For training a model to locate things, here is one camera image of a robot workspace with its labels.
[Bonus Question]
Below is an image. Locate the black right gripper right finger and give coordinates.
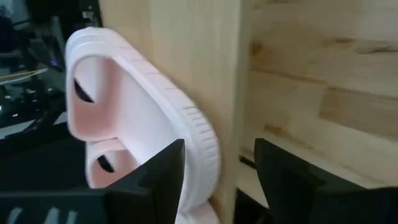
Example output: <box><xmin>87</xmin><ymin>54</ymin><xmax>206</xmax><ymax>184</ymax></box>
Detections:
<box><xmin>253</xmin><ymin>138</ymin><xmax>398</xmax><ymax>224</ymax></box>

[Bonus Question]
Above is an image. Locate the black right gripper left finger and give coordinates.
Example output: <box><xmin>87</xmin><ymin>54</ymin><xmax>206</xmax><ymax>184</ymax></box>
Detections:
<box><xmin>0</xmin><ymin>138</ymin><xmax>187</xmax><ymax>224</ymax></box>

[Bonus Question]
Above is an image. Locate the pale pink slide sandal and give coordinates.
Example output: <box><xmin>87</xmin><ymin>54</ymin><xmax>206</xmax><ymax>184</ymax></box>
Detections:
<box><xmin>84</xmin><ymin>138</ymin><xmax>221</xmax><ymax>224</ymax></box>
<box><xmin>64</xmin><ymin>26</ymin><xmax>221</xmax><ymax>215</ymax></box>

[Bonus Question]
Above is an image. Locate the wooden shelf with black frame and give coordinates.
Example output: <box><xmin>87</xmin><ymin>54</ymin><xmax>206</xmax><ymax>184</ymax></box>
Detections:
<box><xmin>99</xmin><ymin>0</ymin><xmax>271</xmax><ymax>224</ymax></box>

